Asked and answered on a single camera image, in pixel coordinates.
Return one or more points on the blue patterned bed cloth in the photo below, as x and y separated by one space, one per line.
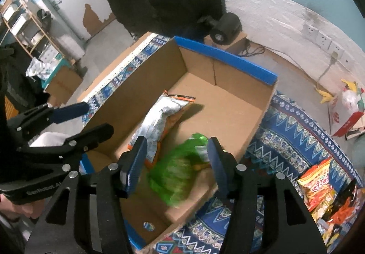
287 140

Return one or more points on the orange red snack bag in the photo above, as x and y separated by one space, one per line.
314 184

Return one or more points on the black round speaker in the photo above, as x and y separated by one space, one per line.
226 29

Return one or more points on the white wall socket strip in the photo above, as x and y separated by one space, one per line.
327 44

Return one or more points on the person left hand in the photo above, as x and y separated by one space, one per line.
31 210

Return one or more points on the black orange snack bag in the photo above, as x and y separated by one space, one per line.
342 208

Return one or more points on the red white carton box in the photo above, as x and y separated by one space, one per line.
345 109

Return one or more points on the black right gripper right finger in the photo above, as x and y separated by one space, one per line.
288 226

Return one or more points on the wooden shelf rack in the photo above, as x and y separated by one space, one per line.
34 29

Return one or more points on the blue edged cardboard box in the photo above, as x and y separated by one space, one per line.
171 90

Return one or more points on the green peanut snack bag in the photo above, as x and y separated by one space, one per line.
173 176

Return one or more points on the grey orange snack bag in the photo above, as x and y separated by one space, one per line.
160 119

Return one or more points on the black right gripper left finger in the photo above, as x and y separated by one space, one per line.
84 215

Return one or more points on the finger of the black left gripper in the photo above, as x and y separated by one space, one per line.
85 141
25 126

